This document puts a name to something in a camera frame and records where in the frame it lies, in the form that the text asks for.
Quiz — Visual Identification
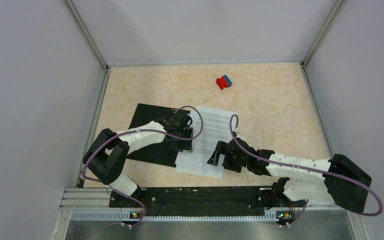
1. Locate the white printed paper stack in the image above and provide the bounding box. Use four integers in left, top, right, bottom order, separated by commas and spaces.
175, 106, 235, 179

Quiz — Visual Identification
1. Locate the teal and black file folder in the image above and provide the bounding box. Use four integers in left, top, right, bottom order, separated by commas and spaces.
127, 103, 192, 167

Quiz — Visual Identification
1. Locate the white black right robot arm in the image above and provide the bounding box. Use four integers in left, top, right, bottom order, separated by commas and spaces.
206, 138, 372, 214

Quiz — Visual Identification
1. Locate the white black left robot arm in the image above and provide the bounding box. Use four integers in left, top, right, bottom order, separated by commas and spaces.
82, 110, 194, 207

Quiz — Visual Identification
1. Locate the red and blue toy block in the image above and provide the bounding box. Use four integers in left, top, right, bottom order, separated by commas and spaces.
215, 75, 232, 90

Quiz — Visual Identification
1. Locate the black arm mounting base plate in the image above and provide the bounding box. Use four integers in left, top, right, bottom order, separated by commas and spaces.
109, 186, 305, 217

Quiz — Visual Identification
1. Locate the aluminium front frame rail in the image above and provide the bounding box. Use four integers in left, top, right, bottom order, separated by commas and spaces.
52, 186, 374, 240

